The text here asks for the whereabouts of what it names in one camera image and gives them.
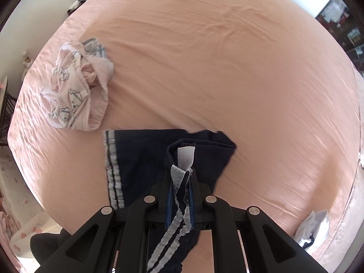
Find pink patterned floor mat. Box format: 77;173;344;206
1;147;62;272

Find navy skirt with white stripes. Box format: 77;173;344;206
104;129;236;272

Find pink bed sheet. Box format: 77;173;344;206
8;0;363;272

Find white garment with navy trim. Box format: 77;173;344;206
293;210;330;253

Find pink printed pajama garment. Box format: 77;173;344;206
40;38;114;132

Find dark glass display cabinet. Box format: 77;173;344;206
316;0;363;75

